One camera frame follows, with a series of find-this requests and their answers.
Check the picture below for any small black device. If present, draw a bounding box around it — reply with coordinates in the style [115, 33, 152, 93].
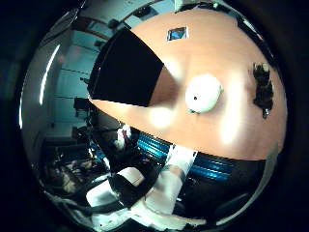
[166, 26, 189, 42]

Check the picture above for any ceiling light strip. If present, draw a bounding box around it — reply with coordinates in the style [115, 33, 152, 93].
[38, 43, 61, 106]

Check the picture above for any blue metal table frame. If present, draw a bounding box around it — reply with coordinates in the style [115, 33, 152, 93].
[137, 131, 235, 182]

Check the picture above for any black square container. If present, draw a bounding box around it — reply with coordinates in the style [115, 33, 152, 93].
[87, 27, 165, 108]

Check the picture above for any dark brown plush toy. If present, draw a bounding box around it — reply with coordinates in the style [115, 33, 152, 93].
[251, 62, 275, 120]

